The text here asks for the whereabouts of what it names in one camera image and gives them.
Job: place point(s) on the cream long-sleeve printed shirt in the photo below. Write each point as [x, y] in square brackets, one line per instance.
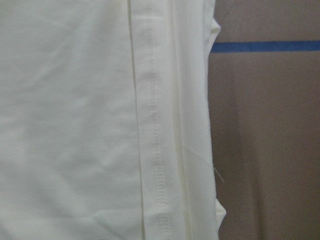
[104, 120]

